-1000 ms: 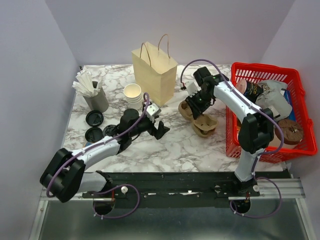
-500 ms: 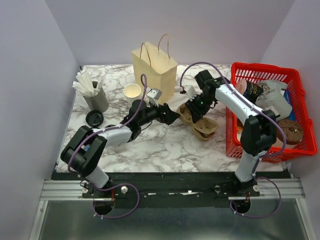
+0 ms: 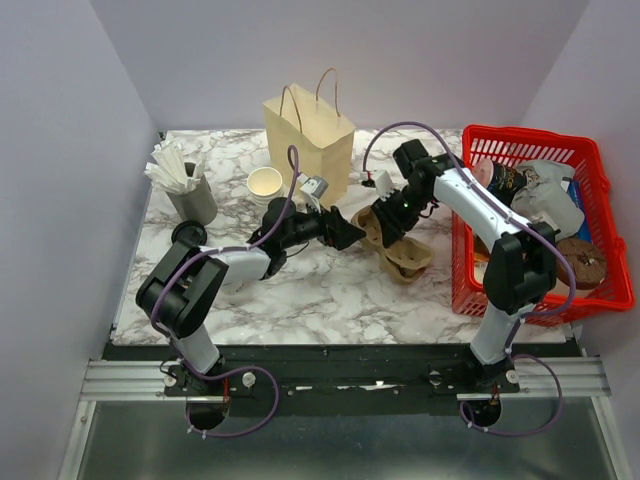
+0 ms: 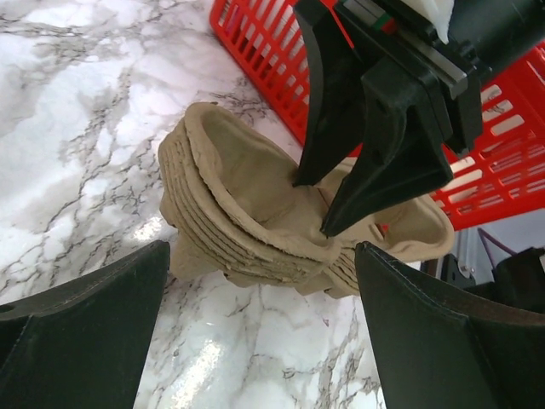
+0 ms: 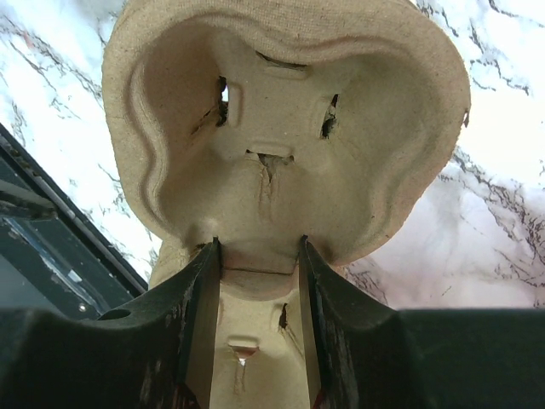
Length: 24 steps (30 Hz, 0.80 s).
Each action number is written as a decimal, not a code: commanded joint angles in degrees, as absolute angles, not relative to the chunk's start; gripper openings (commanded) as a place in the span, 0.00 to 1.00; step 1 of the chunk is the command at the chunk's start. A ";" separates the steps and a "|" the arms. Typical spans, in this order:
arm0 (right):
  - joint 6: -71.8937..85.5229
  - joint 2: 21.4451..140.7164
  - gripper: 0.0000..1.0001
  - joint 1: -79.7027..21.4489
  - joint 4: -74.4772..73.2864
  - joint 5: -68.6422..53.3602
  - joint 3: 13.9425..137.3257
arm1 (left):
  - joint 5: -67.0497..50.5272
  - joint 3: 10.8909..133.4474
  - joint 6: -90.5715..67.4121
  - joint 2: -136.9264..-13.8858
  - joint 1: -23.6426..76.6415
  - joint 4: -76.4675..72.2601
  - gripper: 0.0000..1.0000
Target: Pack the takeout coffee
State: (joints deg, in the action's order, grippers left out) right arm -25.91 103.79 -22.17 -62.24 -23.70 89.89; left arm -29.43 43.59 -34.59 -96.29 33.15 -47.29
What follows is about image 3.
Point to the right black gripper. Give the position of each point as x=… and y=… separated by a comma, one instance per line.
x=393, y=226

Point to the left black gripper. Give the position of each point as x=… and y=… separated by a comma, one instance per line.
x=336, y=231

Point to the brown paper bag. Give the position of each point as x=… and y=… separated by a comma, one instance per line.
x=321, y=132

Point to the white paper cup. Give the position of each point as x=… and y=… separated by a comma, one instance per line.
x=232, y=288

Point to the brown cardboard cup carrier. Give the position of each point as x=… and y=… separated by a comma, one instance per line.
x=366, y=220

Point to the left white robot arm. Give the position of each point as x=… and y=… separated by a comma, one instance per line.
x=177, y=296

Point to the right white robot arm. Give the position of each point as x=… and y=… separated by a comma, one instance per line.
x=521, y=267

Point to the stack of cardboard cup carriers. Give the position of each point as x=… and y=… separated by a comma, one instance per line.
x=406, y=260

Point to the stack of white paper cups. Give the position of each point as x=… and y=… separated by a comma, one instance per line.
x=264, y=184

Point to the red white snack packet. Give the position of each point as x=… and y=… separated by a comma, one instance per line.
x=481, y=256

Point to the dark printed cup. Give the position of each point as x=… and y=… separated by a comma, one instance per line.
x=501, y=181

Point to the grey straw holder cup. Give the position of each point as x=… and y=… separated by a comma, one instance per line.
x=197, y=205

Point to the grey plastic bag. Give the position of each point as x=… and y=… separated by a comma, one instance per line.
x=543, y=198

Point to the white wrapped straws bundle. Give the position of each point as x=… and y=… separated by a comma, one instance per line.
x=171, y=172

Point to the blue box in basket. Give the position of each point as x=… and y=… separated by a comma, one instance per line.
x=574, y=192

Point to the brown lidded tub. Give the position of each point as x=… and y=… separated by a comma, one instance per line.
x=587, y=262

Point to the red plastic basket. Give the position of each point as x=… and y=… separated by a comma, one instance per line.
x=513, y=145

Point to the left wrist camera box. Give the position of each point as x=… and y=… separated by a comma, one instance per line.
x=312, y=188

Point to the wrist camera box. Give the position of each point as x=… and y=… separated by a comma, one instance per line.
x=312, y=188
x=381, y=181

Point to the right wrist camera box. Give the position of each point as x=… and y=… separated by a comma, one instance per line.
x=381, y=181

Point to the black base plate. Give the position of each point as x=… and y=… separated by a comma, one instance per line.
x=313, y=380

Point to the aluminium rail frame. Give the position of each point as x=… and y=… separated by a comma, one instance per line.
x=141, y=381

